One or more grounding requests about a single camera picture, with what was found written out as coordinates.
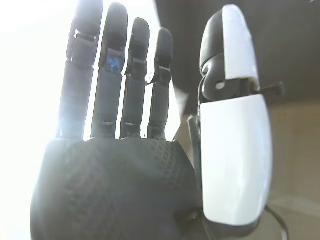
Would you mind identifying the black camera cable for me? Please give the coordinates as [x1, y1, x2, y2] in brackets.
[264, 204, 290, 240]

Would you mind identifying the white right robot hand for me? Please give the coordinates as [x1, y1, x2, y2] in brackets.
[29, 0, 274, 240]

